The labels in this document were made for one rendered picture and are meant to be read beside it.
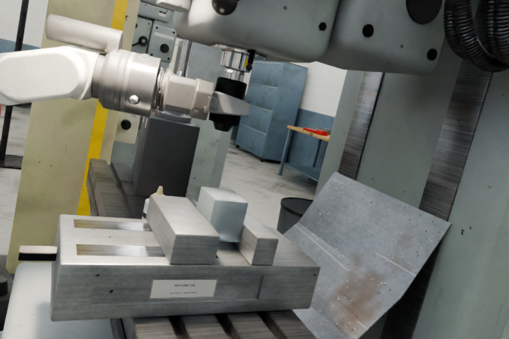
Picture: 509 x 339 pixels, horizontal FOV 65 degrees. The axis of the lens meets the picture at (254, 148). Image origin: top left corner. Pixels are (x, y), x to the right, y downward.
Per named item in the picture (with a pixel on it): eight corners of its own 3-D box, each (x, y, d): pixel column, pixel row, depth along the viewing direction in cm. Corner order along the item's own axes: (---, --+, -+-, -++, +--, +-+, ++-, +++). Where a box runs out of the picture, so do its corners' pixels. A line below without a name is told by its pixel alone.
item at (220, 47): (222, 46, 55) (223, 40, 55) (203, 46, 63) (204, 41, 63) (276, 61, 59) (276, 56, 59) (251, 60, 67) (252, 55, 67)
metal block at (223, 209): (205, 241, 55) (214, 199, 54) (192, 224, 60) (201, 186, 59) (239, 242, 57) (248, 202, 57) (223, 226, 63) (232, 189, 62)
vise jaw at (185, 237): (168, 264, 48) (175, 233, 48) (145, 218, 62) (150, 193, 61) (214, 265, 51) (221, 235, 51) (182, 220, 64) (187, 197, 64)
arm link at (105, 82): (118, 117, 55) (29, 100, 53) (129, 104, 66) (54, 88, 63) (132, 35, 53) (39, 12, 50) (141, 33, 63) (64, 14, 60)
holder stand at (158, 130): (134, 194, 94) (150, 111, 92) (131, 171, 115) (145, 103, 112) (185, 201, 98) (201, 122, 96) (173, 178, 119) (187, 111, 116)
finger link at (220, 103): (246, 119, 61) (206, 111, 59) (251, 98, 60) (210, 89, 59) (248, 121, 59) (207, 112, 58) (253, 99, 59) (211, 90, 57)
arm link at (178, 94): (217, 69, 55) (127, 48, 52) (203, 138, 56) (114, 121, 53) (210, 69, 67) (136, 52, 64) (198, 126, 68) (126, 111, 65)
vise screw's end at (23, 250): (17, 264, 47) (20, 248, 47) (18, 257, 49) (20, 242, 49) (54, 264, 49) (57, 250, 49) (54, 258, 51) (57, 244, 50)
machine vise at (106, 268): (49, 323, 44) (66, 228, 42) (51, 259, 57) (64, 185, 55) (310, 309, 60) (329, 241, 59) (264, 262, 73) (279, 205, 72)
